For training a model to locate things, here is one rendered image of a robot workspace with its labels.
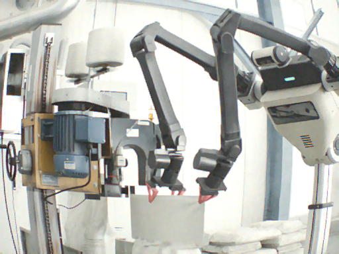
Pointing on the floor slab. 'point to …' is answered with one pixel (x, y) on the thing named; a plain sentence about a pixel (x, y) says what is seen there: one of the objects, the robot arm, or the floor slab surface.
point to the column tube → (34, 100)
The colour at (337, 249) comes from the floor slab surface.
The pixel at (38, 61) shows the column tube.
